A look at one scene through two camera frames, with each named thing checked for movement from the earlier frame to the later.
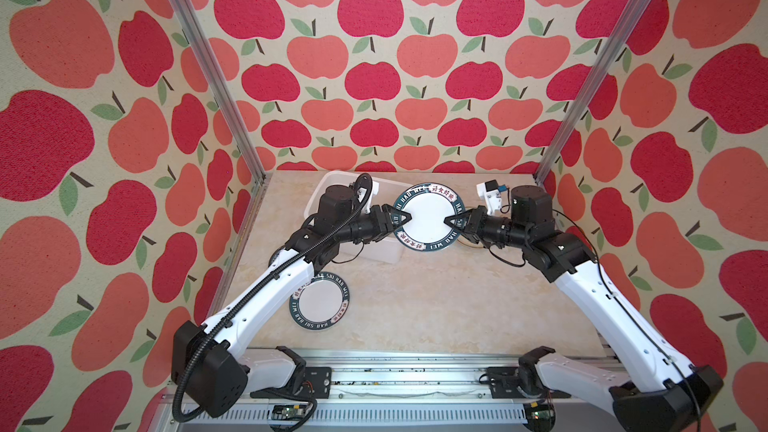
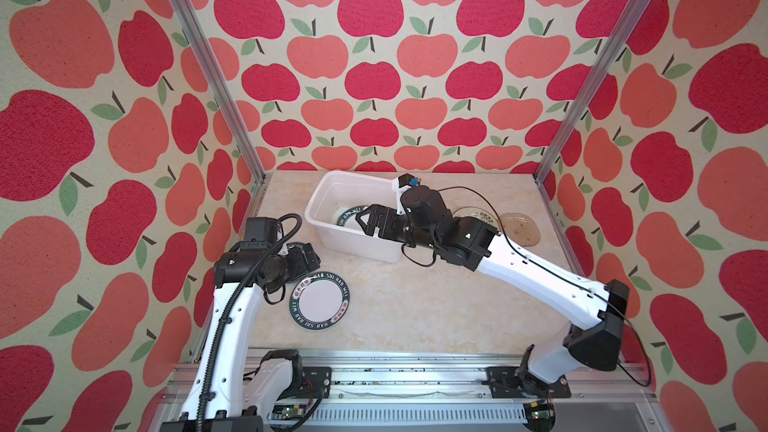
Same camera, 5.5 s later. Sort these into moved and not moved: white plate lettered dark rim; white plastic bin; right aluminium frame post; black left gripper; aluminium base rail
Moved: white plate lettered dark rim; black left gripper
Not moved: white plastic bin; aluminium base rail; right aluminium frame post
